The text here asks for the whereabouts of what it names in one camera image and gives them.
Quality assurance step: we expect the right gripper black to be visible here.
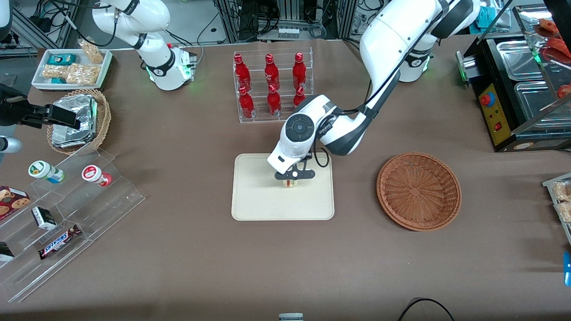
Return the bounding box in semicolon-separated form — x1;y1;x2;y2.
0;84;81;130

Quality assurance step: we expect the white rectangular snack tray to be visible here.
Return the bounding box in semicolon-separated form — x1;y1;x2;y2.
31;48;113;91

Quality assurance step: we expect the light wicker basket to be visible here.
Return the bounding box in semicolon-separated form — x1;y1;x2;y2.
46;89;112;156

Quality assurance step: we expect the cream plastic tray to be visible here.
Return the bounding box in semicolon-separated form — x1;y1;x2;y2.
231;152;335;221

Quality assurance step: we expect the brown wicker basket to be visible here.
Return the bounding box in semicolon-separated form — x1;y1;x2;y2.
376;152;462;232

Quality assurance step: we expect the foil wrapped food package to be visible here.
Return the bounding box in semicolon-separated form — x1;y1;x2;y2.
51;129;96;149
53;95;98;139

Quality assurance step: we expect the clear bag of nuts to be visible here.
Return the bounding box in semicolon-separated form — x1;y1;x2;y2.
66;63;99;86
78;39;104;64
42;65;68;80

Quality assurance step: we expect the green capped yogurt bottle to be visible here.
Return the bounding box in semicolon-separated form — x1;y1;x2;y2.
28;160;65;184

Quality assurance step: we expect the red capped yogurt bottle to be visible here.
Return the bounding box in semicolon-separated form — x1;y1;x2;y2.
82;165;112;187

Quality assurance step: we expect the red cookie box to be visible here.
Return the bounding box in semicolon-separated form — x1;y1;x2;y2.
0;185;31;221

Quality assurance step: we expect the small black white box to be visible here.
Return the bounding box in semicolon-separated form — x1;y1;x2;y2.
31;206;58;231

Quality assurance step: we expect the clear acrylic stepped shelf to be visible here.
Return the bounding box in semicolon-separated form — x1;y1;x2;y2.
0;147;146;304

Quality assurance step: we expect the Snickers chocolate bar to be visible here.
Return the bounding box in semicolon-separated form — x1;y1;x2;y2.
38;224;83;260

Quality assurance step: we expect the brown table cover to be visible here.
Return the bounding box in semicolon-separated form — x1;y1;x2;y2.
0;38;571;321

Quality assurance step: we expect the clear acrylic bottle rack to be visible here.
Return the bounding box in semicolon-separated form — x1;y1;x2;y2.
232;47;314;124

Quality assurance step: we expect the metal equipment rack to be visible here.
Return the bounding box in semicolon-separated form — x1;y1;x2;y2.
213;0;358;41

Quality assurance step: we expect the black food warmer cabinet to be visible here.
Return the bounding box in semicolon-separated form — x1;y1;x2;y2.
456;4;571;153

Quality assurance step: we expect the teal cloth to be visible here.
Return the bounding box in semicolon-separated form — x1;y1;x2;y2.
476;6;494;28

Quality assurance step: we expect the steel food pan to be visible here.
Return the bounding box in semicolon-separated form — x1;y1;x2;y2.
514;82;571;134
497;40;544;82

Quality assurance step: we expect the red lit fried food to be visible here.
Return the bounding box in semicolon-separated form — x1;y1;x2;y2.
542;38;571;63
538;19;559;37

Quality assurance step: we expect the black cable loop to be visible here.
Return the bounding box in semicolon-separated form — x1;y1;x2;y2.
398;298;455;321

